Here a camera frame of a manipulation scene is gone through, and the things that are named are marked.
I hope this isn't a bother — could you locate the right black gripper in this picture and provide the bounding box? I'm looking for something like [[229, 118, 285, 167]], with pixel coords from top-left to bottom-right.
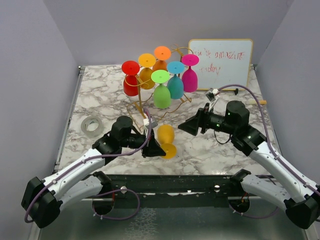
[[178, 102, 237, 136]]

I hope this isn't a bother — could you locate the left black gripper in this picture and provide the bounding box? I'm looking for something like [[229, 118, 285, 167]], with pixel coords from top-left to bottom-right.
[[120, 127, 167, 158]]

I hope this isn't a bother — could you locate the yellow wine glass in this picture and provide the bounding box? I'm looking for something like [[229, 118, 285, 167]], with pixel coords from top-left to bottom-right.
[[157, 124, 177, 159]]

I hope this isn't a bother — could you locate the green wine glass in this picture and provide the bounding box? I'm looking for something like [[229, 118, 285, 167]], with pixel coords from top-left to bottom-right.
[[151, 69, 171, 109]]

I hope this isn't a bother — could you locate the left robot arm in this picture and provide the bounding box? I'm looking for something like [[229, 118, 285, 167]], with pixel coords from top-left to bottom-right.
[[21, 115, 165, 229]]

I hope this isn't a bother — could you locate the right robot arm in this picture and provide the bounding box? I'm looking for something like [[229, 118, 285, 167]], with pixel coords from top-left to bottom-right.
[[178, 100, 320, 229]]

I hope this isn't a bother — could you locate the teal wine glass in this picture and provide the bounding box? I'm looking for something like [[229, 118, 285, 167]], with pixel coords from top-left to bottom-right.
[[166, 61, 185, 100]]

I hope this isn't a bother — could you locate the magenta wine glass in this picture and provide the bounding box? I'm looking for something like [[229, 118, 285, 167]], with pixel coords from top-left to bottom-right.
[[181, 54, 199, 93]]

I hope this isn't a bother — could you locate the orange wine glass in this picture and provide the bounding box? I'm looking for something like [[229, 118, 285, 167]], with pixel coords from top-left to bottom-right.
[[152, 46, 172, 72]]

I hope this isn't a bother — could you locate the amber wine glass rear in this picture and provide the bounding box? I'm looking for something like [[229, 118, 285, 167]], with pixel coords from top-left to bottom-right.
[[138, 53, 156, 90]]

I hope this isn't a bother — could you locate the red wine glass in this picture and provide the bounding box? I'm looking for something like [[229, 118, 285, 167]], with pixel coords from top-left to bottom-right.
[[121, 60, 140, 97]]

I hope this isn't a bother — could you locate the whiteboard marker pen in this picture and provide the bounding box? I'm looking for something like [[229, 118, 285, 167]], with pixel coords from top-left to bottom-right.
[[245, 99, 267, 105]]

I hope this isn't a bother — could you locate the clear tape roll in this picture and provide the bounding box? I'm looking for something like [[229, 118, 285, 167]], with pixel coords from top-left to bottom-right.
[[80, 115, 104, 138]]

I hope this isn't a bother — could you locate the small whiteboard with writing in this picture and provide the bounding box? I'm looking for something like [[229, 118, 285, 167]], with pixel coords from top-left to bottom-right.
[[188, 38, 254, 91]]

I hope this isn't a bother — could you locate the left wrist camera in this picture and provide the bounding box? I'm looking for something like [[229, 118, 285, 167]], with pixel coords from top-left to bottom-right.
[[143, 117, 158, 130]]

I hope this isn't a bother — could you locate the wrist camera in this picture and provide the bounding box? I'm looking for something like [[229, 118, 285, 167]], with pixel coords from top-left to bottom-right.
[[143, 117, 158, 130], [205, 88, 220, 112]]

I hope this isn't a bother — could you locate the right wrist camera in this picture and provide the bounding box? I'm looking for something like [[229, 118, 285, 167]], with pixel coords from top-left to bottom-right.
[[205, 88, 220, 112]]

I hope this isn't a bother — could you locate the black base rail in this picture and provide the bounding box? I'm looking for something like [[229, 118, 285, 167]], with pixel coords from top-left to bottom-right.
[[49, 172, 261, 210]]

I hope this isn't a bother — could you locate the gold wire glass rack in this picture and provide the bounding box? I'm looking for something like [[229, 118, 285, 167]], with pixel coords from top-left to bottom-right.
[[125, 44, 193, 128]]

